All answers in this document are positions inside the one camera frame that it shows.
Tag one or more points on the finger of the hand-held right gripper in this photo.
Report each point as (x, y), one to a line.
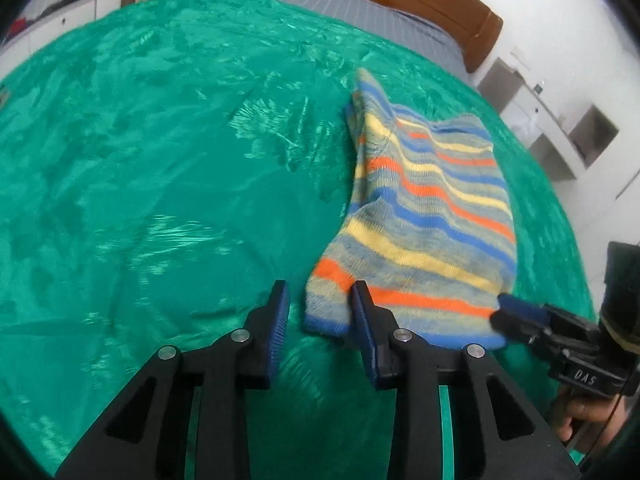
(525, 307)
(525, 330)

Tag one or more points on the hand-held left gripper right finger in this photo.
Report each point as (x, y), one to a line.
(365, 345)

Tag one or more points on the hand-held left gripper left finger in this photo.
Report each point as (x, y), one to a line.
(277, 330)

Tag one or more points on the striped knit sweater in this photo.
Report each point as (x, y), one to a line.
(425, 220)

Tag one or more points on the person's right hand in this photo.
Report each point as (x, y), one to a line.
(585, 412)

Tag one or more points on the white bedside shelf unit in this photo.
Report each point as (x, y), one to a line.
(555, 147)

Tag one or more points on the white plastic bag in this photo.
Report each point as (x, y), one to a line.
(530, 122)

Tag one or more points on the green satin blanket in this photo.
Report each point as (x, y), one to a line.
(150, 160)

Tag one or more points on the white drawer cabinet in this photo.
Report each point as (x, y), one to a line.
(60, 20)

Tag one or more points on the red cloth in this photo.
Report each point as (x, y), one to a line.
(17, 26)

